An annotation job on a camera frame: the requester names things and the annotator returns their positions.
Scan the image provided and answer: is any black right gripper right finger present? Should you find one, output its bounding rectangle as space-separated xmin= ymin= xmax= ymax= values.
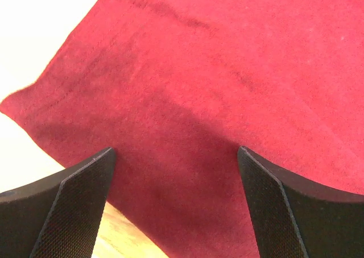
xmin=237 ymin=147 xmax=363 ymax=257

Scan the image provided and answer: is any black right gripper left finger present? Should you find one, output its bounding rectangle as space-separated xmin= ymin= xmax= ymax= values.
xmin=1 ymin=148 xmax=116 ymax=258

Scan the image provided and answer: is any maroon t shirt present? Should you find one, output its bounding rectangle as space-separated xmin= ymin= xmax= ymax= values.
xmin=1 ymin=0 xmax=363 ymax=257

